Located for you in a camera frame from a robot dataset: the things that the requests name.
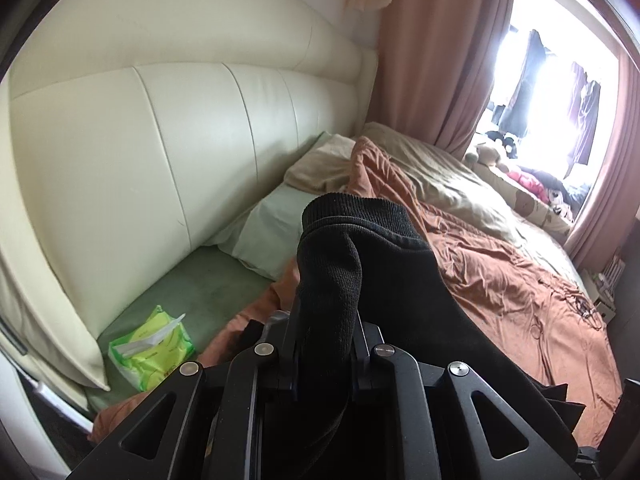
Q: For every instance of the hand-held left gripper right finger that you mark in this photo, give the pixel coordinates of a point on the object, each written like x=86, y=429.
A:
x=366, y=360

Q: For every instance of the green tissue packet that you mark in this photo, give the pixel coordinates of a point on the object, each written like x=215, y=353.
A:
x=150, y=355

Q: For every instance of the orange blanket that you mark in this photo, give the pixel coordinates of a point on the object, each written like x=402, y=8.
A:
x=500, y=300

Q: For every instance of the tan plush toy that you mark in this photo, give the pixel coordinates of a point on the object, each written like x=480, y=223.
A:
x=487, y=152

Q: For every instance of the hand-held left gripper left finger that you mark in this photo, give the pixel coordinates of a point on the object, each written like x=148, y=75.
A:
x=281, y=357

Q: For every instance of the green bed sheet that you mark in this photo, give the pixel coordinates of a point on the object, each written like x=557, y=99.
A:
x=200, y=285

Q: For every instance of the white nightstand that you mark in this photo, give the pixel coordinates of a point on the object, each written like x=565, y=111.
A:
x=605, y=305

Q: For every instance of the tan pillow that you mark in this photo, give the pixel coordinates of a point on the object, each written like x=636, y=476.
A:
x=320, y=162

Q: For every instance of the red cloth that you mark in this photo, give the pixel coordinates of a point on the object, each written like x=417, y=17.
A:
x=525, y=180

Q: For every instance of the black sweater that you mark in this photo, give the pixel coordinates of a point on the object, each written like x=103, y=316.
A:
x=340, y=260

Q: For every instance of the dark hanging garment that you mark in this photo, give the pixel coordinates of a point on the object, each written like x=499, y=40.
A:
x=585, y=110
x=525, y=85

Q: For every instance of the pale green pillow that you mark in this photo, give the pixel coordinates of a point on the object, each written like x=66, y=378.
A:
x=270, y=225

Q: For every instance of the cream leather headboard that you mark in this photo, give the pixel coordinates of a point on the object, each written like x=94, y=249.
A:
x=150, y=135

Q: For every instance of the bear print pillow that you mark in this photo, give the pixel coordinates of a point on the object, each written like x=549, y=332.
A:
x=530, y=207

